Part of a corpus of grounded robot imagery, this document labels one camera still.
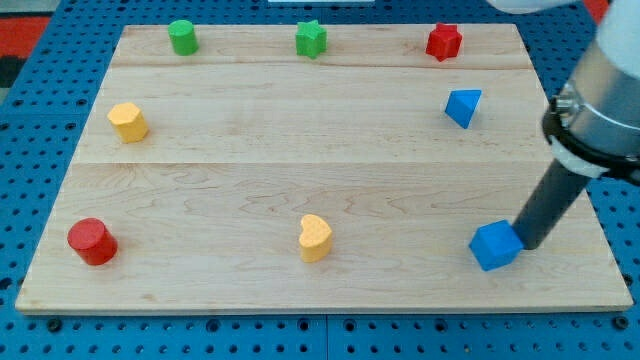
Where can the green wooden cylinder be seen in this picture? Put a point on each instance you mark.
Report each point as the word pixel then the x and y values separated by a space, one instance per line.
pixel 183 37

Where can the yellow wooden hexagon block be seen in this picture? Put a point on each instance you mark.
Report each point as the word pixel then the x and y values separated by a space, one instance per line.
pixel 128 122

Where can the light wooden board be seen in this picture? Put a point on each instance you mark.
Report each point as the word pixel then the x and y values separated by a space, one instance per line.
pixel 246 137

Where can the blue wooden triangular prism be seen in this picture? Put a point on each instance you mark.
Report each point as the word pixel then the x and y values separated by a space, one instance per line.
pixel 461 106

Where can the red wooden star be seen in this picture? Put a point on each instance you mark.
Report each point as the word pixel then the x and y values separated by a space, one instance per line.
pixel 444 41

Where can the green wooden star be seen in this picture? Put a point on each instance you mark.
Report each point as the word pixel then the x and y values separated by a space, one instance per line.
pixel 310 39

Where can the blue wooden cube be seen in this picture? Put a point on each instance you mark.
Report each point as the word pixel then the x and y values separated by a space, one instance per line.
pixel 495 245

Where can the red wooden cylinder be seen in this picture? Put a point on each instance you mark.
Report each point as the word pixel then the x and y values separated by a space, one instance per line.
pixel 92 241

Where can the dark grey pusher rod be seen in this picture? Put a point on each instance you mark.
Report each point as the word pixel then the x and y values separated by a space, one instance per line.
pixel 556 191

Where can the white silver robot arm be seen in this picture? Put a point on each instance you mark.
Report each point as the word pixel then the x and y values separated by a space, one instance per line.
pixel 592 125

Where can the yellow wooden heart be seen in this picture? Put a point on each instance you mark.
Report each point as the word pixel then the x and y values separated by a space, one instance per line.
pixel 315 240

